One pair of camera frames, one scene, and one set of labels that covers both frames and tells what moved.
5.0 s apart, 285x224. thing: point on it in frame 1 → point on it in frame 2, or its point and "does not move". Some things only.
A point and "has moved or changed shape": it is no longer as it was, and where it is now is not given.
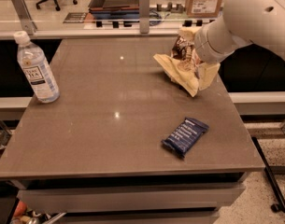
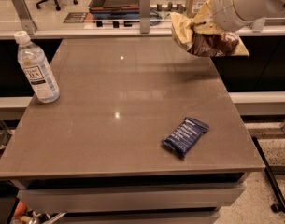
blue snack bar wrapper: x=183 y=137 does not move
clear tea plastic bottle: x=38 y=72 does not move
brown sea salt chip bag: x=182 y=65 has moved or changed shape
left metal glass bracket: x=27 y=24 does not move
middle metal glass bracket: x=144 y=11 does not move
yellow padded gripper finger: x=187 y=34 → x=205 y=13
